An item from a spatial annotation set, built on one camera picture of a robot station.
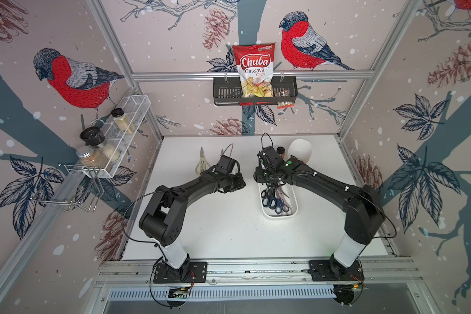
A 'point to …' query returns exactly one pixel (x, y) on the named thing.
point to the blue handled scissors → (273, 198)
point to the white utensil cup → (301, 150)
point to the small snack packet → (284, 104)
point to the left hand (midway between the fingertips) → (248, 180)
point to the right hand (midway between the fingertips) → (256, 175)
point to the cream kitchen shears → (203, 164)
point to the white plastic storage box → (292, 200)
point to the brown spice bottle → (280, 150)
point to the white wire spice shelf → (135, 107)
